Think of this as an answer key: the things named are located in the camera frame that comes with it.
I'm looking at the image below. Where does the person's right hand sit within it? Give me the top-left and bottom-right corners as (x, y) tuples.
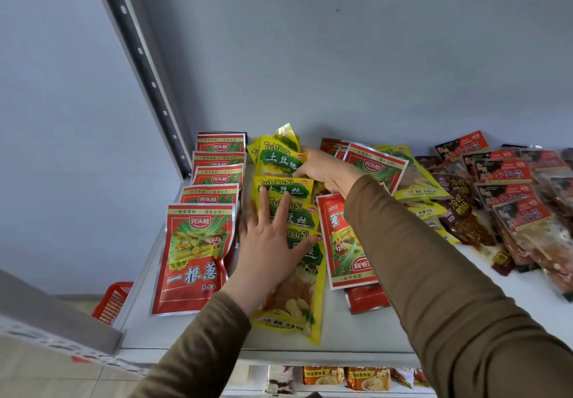
(293, 147), (366, 199)

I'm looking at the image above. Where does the person's left hand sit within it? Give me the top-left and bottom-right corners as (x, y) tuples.
(221, 186), (322, 318)

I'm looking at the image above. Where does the yellow green snack packet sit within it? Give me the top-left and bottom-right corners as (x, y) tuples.
(273, 123), (301, 152)
(249, 225), (328, 345)
(254, 135), (309, 178)
(264, 192), (321, 232)
(252, 176), (315, 204)
(246, 138), (263, 165)

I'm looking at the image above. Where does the red foil snack packet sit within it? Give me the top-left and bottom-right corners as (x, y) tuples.
(196, 132), (247, 153)
(192, 151), (247, 168)
(180, 183), (241, 206)
(192, 163), (245, 187)
(151, 203), (237, 317)

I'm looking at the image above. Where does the pile of red snack packets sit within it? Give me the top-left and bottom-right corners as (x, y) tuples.
(316, 138), (409, 315)

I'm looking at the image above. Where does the white metal shelf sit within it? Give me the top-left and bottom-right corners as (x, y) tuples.
(0, 0), (573, 398)

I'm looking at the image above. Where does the white purple snack packet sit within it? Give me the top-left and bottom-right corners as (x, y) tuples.
(266, 365), (295, 395)

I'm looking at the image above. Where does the pile of black red snacks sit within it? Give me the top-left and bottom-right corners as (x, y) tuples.
(435, 131), (573, 303)

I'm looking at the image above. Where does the row of orange noodle snacks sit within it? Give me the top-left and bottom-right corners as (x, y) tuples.
(303, 366), (391, 392)

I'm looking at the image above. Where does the row of white red snacks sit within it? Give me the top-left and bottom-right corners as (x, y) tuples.
(390, 368), (430, 390)

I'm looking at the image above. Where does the person's right forearm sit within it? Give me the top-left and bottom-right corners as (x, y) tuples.
(343, 175), (573, 398)

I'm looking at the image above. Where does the person's left forearm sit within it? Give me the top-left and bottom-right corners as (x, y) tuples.
(127, 292), (251, 398)

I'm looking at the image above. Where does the red plastic basket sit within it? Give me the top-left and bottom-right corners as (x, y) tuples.
(91, 282), (134, 326)

